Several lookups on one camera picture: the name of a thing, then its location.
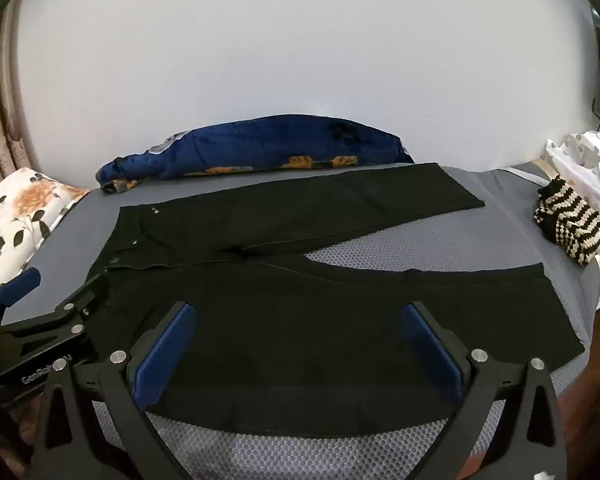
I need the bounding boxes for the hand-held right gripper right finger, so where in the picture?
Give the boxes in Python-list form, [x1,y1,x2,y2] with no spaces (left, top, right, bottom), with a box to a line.
[401,301,568,480]

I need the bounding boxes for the grey mesh bed mat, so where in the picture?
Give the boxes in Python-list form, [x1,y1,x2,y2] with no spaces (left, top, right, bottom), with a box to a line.
[0,157,600,480]

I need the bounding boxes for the blue floral blanket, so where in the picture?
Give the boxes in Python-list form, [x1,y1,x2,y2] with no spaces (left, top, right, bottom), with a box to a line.
[95,114,415,195]

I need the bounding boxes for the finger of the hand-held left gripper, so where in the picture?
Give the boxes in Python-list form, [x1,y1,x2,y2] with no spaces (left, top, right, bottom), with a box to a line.
[0,274,112,347]
[0,267,42,332]

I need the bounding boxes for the white floral pillow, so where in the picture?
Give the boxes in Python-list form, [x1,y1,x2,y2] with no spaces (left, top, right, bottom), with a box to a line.
[0,167,91,293]

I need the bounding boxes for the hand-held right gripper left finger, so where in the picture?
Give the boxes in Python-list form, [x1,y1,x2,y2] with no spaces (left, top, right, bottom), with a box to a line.
[30,301,197,480]

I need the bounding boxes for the black cream striped knit cloth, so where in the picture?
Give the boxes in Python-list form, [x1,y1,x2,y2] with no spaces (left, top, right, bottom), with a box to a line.
[532,175,600,267]

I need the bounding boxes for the black pants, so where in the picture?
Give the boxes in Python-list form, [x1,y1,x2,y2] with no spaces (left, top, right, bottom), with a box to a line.
[82,162,585,438]

